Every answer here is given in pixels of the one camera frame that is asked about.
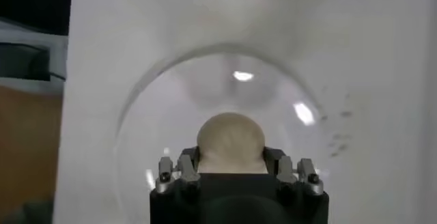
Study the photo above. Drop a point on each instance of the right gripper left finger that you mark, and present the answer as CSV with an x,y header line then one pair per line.
x,y
186,169

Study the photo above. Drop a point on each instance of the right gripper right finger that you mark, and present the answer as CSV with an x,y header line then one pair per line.
x,y
285,169

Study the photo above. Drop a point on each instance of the white steamed baozi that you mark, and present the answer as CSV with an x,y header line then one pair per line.
x,y
230,136

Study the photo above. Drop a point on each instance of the black grey robot base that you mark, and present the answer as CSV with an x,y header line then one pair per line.
x,y
30,3

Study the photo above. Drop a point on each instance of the white round plate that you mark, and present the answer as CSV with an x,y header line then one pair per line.
x,y
205,85

